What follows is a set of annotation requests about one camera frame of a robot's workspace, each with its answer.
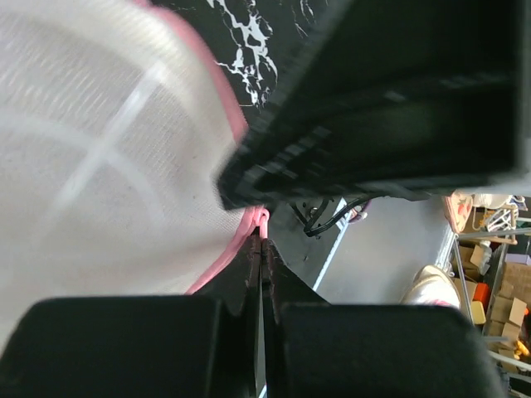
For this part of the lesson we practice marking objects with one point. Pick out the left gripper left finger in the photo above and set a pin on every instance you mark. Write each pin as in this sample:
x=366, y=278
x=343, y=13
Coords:
x=195, y=345

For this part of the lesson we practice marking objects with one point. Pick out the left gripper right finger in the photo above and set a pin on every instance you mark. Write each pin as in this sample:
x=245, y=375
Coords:
x=317, y=349

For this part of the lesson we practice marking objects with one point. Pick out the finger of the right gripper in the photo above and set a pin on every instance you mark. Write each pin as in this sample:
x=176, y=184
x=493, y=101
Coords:
x=391, y=98

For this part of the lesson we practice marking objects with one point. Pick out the white mesh laundry bag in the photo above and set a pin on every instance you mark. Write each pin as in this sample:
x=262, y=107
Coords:
x=115, y=121

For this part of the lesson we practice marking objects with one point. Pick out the black marble mat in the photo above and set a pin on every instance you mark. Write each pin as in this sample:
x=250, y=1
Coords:
x=250, y=39

